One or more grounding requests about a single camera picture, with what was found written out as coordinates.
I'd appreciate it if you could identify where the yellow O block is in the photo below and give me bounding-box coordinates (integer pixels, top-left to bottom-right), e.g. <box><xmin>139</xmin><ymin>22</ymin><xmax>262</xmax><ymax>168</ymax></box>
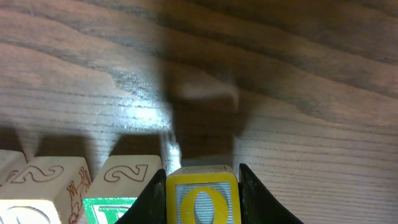
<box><xmin>1</xmin><ymin>157</ymin><xmax>91</xmax><ymax>224</ymax></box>
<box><xmin>166</xmin><ymin>165</ymin><xmax>241</xmax><ymax>224</ymax></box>

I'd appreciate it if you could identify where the green R wooden block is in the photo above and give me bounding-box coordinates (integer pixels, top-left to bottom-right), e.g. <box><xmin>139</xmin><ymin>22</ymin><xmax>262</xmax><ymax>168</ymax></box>
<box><xmin>0</xmin><ymin>149</ymin><xmax>27</xmax><ymax>187</ymax></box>

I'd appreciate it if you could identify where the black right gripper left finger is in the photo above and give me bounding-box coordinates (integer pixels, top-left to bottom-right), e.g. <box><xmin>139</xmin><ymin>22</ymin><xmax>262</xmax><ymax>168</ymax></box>
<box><xmin>115</xmin><ymin>169</ymin><xmax>167</xmax><ymax>224</ymax></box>

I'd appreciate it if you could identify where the green B wooden block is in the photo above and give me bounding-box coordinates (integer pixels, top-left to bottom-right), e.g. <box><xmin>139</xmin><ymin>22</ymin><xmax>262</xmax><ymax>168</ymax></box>
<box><xmin>83</xmin><ymin>155</ymin><xmax>162</xmax><ymax>224</ymax></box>

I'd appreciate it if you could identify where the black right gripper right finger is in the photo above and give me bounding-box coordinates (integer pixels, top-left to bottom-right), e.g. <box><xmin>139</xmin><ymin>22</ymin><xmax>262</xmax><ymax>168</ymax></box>
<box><xmin>238</xmin><ymin>164</ymin><xmax>303</xmax><ymax>224</ymax></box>

